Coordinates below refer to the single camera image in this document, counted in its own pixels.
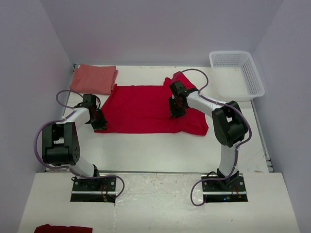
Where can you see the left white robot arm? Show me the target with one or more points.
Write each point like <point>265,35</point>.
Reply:
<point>60,143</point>

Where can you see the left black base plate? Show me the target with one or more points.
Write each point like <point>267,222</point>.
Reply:
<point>94,190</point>

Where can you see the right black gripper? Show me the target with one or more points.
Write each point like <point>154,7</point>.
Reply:
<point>174,112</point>

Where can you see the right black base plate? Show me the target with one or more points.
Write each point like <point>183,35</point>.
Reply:
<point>231,190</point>

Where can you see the bright red t shirt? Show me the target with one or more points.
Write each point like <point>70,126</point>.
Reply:
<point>146,109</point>

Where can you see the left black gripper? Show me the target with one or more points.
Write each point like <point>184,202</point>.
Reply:
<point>101,124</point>

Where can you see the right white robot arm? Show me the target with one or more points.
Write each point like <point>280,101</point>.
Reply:
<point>229,124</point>

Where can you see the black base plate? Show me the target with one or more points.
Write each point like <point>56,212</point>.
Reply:
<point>94,190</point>
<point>231,190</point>

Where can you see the folded pink t shirt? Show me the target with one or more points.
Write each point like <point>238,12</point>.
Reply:
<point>89,79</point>

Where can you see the dark red cloth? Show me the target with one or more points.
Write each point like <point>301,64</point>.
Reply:
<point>47,228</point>

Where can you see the white plastic basket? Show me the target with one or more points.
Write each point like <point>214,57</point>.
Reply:
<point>236,75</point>

